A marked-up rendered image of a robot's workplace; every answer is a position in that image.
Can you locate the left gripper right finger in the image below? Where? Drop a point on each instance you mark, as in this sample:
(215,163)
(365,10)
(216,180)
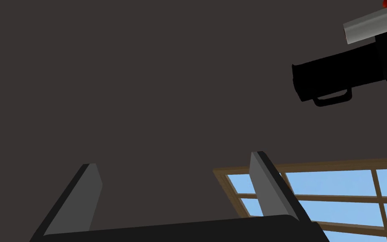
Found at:
(271,191)

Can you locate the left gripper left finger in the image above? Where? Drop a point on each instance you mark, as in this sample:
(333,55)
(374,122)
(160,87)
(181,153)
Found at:
(76,201)

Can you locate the wooden framed window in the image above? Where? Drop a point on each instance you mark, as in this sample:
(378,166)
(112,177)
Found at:
(341,198)

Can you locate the black cabinet with grey top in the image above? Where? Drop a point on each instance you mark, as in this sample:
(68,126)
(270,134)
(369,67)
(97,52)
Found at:
(348,67)

